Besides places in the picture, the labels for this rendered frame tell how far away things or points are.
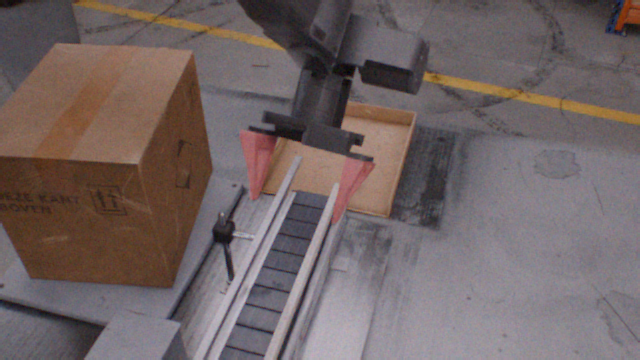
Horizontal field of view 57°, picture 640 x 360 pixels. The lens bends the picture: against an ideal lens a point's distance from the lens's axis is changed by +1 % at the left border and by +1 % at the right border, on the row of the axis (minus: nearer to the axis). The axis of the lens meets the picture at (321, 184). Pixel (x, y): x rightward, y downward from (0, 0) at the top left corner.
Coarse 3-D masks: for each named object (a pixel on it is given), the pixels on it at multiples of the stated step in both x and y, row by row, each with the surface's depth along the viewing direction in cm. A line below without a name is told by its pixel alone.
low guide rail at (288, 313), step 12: (336, 192) 104; (324, 216) 100; (324, 228) 98; (312, 240) 96; (312, 252) 94; (312, 264) 94; (300, 276) 90; (300, 288) 89; (288, 300) 87; (288, 312) 85; (288, 324) 85; (276, 336) 82; (276, 348) 81
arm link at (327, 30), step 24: (240, 0) 50; (264, 0) 48; (288, 0) 49; (312, 0) 51; (336, 0) 54; (264, 24) 52; (288, 24) 50; (312, 24) 52; (336, 24) 54; (288, 48) 57; (336, 48) 55
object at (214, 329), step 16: (288, 176) 100; (272, 208) 94; (256, 240) 89; (256, 256) 89; (240, 272) 85; (240, 288) 84; (224, 304) 81; (224, 320) 80; (208, 336) 77; (208, 352) 76
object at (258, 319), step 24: (312, 192) 109; (288, 216) 105; (312, 216) 105; (288, 240) 100; (264, 264) 96; (288, 264) 96; (264, 288) 93; (288, 288) 93; (240, 312) 89; (264, 312) 90; (240, 336) 86; (264, 336) 86; (288, 336) 89
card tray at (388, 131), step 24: (360, 120) 133; (384, 120) 133; (408, 120) 131; (288, 144) 127; (384, 144) 127; (408, 144) 124; (288, 168) 121; (312, 168) 121; (336, 168) 121; (384, 168) 121; (264, 192) 116; (288, 192) 116; (360, 192) 116; (384, 192) 116; (384, 216) 111
